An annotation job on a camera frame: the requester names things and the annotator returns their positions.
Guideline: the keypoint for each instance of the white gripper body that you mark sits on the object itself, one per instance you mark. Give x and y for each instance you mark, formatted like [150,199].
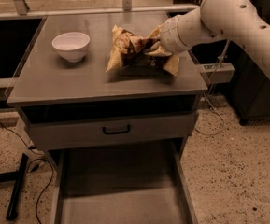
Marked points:
[169,35]

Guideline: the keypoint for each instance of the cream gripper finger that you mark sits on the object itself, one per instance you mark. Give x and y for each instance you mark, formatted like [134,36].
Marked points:
[157,52]
[155,33]

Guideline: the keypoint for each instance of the brown chip bag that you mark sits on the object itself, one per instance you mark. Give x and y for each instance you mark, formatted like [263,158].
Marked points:
[127,50]

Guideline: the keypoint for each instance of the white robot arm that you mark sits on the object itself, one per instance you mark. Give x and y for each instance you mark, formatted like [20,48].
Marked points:
[215,20]

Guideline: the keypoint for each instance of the grey drawer cabinet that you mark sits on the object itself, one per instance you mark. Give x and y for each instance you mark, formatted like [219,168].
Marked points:
[49,89]

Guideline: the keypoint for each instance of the grey top drawer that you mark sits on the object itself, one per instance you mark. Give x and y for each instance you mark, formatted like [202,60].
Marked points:
[102,132]

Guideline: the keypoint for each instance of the grey open middle drawer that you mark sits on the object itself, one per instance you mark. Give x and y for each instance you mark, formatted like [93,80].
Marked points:
[139,183]

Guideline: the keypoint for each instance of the white ceramic bowl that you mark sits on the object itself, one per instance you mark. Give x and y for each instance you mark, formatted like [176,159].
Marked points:
[72,46]

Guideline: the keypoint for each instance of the dark cabinet at right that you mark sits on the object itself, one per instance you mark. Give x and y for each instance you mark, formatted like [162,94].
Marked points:
[249,89]

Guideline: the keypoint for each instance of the black metal floor stand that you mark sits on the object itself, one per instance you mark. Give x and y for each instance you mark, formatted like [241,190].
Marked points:
[17,178]

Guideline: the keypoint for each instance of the grey side bracket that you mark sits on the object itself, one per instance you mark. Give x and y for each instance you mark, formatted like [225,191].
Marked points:
[216,74]

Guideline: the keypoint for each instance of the black drawer handle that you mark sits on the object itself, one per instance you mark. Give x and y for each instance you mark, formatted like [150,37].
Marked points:
[116,130]

